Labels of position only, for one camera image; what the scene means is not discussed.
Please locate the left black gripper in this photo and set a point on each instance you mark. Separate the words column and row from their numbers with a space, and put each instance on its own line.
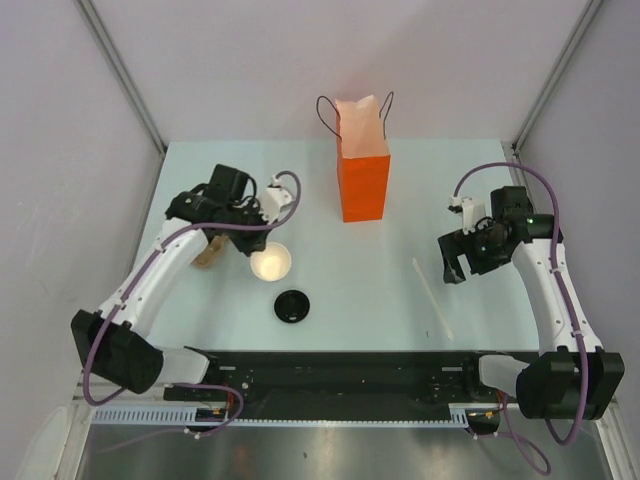
column 254, row 243

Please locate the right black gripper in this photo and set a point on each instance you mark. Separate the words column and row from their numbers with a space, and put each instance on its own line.
column 457, row 243

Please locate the brown paper coffee cup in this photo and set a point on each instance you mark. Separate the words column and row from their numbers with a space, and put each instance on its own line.
column 272, row 264

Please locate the black plastic cup lid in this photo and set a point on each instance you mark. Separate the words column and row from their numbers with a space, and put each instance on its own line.
column 292, row 306

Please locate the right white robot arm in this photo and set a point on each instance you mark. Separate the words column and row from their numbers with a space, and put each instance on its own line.
column 550, row 300

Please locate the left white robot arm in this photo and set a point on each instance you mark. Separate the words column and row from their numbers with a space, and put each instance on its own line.
column 112, row 341

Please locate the white wrapped straw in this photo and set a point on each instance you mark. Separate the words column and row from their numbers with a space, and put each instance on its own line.
column 438, row 311

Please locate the brown pulp cup carrier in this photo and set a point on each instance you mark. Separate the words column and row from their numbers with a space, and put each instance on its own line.
column 211, row 253

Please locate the orange paper bag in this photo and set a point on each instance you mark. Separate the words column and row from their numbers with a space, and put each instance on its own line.
column 363, row 155

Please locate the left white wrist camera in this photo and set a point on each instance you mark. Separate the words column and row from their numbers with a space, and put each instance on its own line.
column 274, row 200

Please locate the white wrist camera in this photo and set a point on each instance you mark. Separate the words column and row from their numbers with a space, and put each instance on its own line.
column 274, row 200
column 471, row 210

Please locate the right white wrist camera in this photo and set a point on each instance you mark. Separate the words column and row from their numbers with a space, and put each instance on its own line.
column 471, row 210

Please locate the white slotted cable duct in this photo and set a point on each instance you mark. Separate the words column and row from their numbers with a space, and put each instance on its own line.
column 206, row 417

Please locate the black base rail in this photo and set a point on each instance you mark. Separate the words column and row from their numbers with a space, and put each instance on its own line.
column 378, row 386

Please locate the left aluminium frame post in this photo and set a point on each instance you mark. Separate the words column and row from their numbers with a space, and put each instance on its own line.
column 114, row 60

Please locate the aluminium frame post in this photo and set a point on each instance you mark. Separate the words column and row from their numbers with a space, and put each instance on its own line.
column 567, row 53
column 114, row 60

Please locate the right aluminium frame post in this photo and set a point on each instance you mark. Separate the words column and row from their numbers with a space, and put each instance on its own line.
column 567, row 53

